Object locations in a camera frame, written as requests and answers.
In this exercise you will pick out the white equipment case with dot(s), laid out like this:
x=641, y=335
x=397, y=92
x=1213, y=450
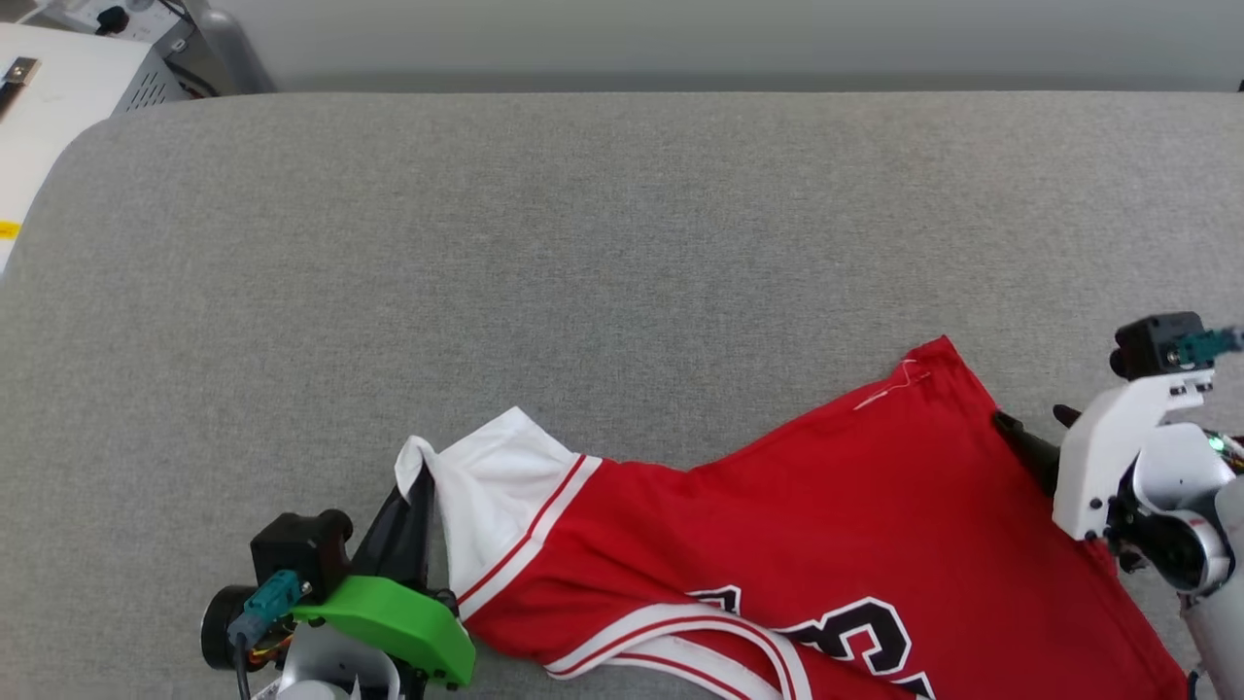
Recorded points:
x=58, y=117

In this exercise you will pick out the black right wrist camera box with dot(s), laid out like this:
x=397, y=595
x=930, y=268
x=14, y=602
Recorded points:
x=1152, y=340

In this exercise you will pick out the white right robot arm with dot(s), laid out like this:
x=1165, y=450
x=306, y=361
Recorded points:
x=1195, y=506

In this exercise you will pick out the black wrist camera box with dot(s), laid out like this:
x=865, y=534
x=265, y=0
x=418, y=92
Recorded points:
x=296, y=549
x=1152, y=340

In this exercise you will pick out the grey metal post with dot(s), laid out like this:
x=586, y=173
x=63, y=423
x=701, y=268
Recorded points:
x=228, y=53

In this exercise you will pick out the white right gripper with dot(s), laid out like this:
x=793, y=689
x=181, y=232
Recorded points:
x=1098, y=457

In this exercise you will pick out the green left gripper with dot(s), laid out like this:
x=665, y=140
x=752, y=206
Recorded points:
x=398, y=622

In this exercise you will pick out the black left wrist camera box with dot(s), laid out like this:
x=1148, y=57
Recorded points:
x=296, y=549

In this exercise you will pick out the white power strip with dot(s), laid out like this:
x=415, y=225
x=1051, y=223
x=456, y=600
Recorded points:
x=126, y=15

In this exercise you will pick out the red and white basketball jersey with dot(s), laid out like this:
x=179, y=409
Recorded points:
x=826, y=525

